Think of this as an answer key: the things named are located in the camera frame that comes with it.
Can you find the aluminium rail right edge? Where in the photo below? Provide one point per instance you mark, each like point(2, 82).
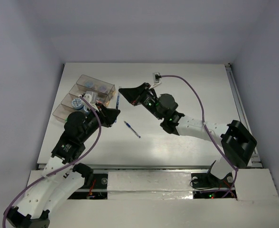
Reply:
point(255, 158)

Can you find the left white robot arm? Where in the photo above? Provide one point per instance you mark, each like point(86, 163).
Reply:
point(63, 174)

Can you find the clear compartment organizer tray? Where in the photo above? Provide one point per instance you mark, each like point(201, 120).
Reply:
point(86, 90)

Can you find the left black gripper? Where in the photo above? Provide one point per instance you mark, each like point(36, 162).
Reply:
point(103, 115)

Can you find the clear jar blue pins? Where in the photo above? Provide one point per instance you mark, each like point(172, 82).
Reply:
point(89, 84)

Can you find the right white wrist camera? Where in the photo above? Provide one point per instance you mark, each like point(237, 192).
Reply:
point(156, 79)

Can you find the white foam front block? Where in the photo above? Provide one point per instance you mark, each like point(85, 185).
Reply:
point(149, 185)

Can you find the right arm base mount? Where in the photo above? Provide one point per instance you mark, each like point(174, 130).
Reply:
point(206, 186)

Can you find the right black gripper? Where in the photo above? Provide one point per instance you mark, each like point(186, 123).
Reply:
point(135, 95)

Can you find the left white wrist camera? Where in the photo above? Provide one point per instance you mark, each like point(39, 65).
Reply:
point(91, 97)

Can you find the blue pen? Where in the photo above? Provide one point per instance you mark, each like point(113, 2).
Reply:
point(118, 98)
point(128, 125)

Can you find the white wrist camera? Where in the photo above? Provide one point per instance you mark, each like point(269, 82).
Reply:
point(156, 79)
point(91, 97)

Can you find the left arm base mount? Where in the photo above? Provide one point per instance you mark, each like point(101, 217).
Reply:
point(96, 190)

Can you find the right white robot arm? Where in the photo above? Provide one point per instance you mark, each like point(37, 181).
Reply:
point(235, 142)

